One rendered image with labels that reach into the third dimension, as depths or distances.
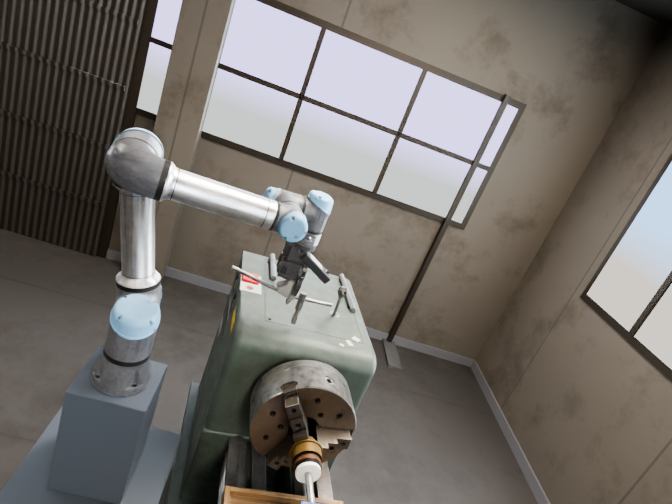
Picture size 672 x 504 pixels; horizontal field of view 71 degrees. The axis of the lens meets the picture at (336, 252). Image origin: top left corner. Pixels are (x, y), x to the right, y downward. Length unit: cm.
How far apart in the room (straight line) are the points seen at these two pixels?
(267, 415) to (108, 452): 43
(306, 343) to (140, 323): 51
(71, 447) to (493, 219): 339
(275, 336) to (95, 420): 52
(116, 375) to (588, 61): 369
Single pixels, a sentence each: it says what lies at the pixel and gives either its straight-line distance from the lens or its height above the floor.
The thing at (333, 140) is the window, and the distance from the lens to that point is 365.
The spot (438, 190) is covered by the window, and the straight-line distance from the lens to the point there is 385.
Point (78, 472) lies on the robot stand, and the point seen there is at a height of 84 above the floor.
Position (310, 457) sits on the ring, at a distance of 136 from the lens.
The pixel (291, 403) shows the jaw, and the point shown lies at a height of 119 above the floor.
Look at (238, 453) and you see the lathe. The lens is 165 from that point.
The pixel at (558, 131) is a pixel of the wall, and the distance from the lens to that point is 410.
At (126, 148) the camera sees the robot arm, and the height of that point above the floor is 172.
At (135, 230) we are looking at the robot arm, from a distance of 131.
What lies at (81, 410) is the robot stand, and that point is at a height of 105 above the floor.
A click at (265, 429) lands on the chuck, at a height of 106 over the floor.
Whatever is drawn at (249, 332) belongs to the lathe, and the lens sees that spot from 147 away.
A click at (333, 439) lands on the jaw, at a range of 146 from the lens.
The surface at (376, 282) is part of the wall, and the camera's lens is 408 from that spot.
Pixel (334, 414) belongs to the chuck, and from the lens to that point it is 145.
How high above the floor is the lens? 205
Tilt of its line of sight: 21 degrees down
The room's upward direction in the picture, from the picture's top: 22 degrees clockwise
